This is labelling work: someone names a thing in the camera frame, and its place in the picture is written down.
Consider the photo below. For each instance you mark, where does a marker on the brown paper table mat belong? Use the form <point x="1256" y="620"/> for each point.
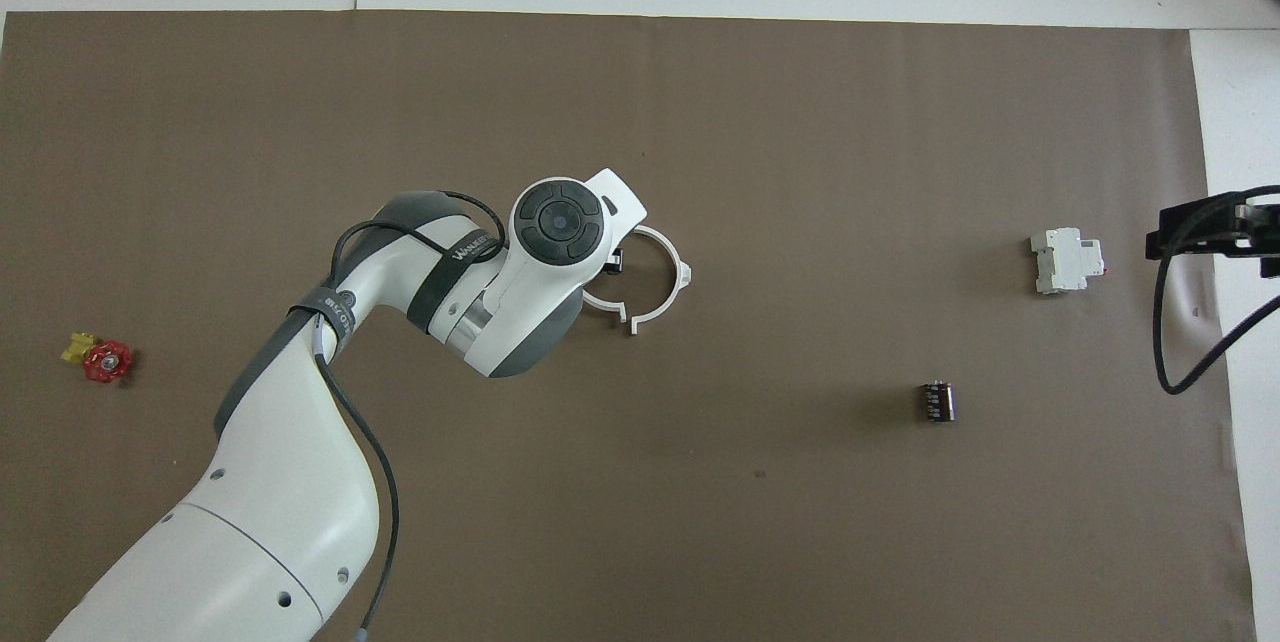
<point x="800" y="522"/>

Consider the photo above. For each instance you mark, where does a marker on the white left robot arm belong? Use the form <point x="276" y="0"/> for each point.
<point x="280" y="482"/>

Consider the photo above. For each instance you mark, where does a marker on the brass valve with red handwheel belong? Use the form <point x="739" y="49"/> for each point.
<point x="105" y="362"/>

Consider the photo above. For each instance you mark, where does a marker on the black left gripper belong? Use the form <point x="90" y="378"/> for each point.
<point x="612" y="263"/>

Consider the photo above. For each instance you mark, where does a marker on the black cylindrical capacitor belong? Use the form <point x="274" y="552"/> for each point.
<point x="937" y="402"/>

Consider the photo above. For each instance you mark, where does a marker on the white circuit breaker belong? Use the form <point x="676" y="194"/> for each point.
<point x="1065" y="262"/>

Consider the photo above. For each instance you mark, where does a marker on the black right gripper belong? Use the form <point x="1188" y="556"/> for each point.
<point x="1265" y="237"/>

